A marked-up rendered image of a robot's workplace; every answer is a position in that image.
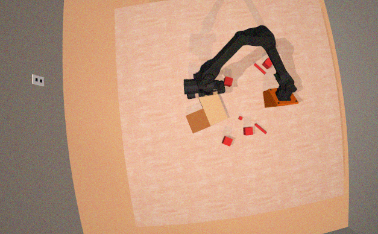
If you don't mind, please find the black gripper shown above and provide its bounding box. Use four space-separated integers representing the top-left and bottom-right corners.
187 80 225 99

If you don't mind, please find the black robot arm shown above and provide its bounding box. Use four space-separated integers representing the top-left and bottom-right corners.
183 25 297 101

